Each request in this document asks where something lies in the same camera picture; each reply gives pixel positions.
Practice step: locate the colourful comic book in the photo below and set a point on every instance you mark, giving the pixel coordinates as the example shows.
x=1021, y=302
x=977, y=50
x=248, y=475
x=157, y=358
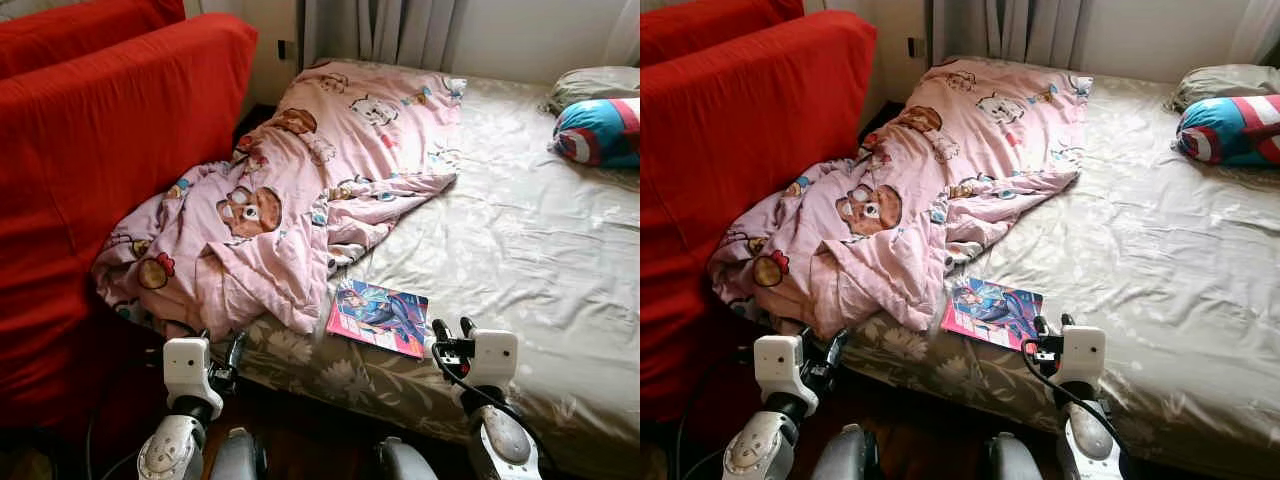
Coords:
x=375, y=315
x=990, y=312

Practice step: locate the pink cartoon bear quilt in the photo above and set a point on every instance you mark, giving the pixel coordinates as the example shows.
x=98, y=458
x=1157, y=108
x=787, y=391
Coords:
x=300, y=180
x=930, y=180

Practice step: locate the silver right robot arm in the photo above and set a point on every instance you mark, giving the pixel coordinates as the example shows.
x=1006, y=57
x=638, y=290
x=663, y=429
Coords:
x=1090, y=435
x=505, y=440

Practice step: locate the grey robot left leg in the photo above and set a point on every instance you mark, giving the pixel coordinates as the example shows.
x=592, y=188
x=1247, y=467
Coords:
x=238, y=460
x=845, y=455

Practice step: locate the grey robot leg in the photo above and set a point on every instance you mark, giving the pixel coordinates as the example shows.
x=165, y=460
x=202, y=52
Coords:
x=845, y=455
x=1012, y=460
x=238, y=460
x=405, y=462

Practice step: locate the bed with beige floral sheet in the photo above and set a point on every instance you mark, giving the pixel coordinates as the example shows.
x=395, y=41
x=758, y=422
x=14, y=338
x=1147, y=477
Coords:
x=520, y=250
x=1150, y=260

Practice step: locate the grey robot right leg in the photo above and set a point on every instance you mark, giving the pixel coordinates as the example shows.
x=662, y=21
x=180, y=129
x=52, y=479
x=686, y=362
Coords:
x=405, y=462
x=1012, y=460

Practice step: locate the red fabric cushion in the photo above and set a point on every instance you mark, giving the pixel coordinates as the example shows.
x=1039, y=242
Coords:
x=700, y=25
x=740, y=150
x=100, y=150
x=70, y=30

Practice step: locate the red white blue striped bolster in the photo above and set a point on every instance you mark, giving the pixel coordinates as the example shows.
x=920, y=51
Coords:
x=595, y=135
x=1225, y=135

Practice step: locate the grey beige pillow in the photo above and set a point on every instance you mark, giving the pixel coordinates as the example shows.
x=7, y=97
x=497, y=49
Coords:
x=1225, y=82
x=600, y=85

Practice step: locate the grey curtain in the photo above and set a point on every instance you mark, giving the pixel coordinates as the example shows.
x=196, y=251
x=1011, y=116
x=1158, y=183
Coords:
x=1010, y=25
x=380, y=25

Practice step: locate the white sheer curtain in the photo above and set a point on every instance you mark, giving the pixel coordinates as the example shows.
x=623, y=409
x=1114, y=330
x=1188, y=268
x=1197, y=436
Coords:
x=1255, y=28
x=625, y=30

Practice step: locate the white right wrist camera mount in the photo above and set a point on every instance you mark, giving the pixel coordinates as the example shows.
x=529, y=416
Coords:
x=1082, y=350
x=495, y=355

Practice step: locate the dark wall socket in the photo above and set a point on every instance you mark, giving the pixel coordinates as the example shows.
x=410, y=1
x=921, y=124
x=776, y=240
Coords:
x=916, y=47
x=284, y=50

